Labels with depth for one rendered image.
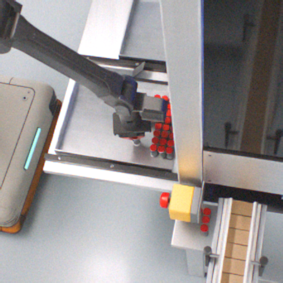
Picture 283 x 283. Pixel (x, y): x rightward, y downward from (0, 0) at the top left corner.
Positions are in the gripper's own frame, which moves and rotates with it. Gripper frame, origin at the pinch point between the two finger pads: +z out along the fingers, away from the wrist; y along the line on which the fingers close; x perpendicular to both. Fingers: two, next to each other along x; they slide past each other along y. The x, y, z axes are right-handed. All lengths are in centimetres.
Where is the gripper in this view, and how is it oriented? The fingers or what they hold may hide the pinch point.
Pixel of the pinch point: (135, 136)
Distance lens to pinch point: 175.4
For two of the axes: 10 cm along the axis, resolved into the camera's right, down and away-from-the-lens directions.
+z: 1.0, 4.4, 8.9
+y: 9.9, -0.8, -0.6
